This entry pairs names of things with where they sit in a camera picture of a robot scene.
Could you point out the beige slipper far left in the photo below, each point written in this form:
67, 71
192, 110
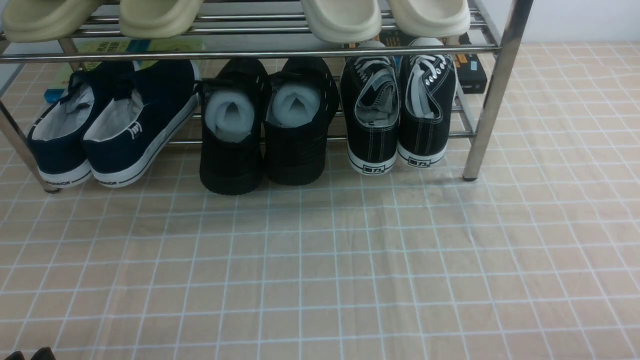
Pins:
35, 21

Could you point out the beige slipper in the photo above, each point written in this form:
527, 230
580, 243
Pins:
157, 19
35, 21

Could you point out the black mesh sneaker right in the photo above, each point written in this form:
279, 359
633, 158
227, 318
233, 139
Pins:
304, 101

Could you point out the navy canvas shoe white sole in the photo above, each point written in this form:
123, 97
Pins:
148, 108

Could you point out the black mesh sneaker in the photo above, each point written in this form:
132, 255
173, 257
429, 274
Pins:
234, 105
304, 101

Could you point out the navy canvas shoe far left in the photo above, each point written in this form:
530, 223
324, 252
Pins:
55, 139

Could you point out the cream slipper far right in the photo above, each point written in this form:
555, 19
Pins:
431, 18

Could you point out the black mesh sneaker left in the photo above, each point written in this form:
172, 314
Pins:
234, 105

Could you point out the black canvas sneaker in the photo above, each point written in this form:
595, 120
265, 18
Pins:
427, 87
370, 100

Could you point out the cream slipper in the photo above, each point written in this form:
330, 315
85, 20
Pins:
431, 18
343, 21

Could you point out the steel shoe rack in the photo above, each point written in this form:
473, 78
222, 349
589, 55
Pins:
504, 48

